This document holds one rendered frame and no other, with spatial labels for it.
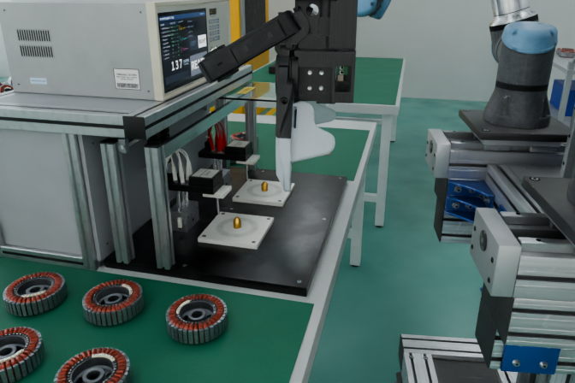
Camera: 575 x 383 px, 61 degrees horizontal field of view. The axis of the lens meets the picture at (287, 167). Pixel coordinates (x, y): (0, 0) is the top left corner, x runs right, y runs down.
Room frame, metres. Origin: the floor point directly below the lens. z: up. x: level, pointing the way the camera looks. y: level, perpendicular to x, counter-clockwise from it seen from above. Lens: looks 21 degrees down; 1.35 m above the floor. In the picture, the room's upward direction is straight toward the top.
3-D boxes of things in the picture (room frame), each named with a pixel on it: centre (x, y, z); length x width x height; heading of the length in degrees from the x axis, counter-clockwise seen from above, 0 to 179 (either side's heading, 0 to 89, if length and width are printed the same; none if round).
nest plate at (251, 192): (1.33, 0.07, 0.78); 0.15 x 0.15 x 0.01; 76
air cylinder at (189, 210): (1.13, 0.27, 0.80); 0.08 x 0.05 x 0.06; 166
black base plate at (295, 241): (1.21, 0.11, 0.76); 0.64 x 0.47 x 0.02; 166
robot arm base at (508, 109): (1.17, -0.57, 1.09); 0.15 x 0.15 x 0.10
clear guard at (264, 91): (1.40, 0.06, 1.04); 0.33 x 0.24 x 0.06; 76
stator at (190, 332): (0.75, 0.17, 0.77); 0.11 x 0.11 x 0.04
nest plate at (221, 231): (1.09, 0.13, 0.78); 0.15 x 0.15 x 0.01; 76
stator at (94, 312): (0.80, 0.34, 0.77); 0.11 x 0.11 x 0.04
